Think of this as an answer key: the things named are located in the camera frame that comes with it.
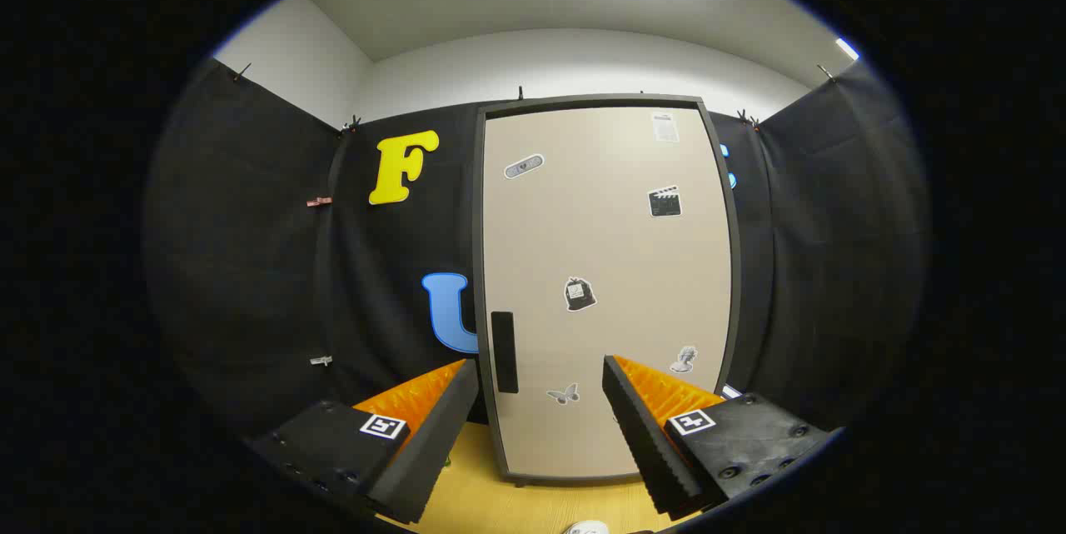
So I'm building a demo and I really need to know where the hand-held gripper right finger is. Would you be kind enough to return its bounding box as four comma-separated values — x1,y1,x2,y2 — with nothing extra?
602,355,834,521

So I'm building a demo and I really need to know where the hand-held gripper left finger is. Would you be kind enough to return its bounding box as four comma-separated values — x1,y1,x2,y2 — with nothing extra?
247,357,481,525

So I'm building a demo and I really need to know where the black door handle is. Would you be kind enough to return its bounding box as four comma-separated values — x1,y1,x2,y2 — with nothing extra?
491,312,519,394

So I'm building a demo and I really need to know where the dark grey shoe cabinet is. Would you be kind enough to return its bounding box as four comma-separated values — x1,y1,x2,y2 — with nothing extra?
471,92,742,488

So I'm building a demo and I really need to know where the black backdrop cloth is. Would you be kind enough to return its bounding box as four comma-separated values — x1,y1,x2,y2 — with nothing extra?
142,59,929,445

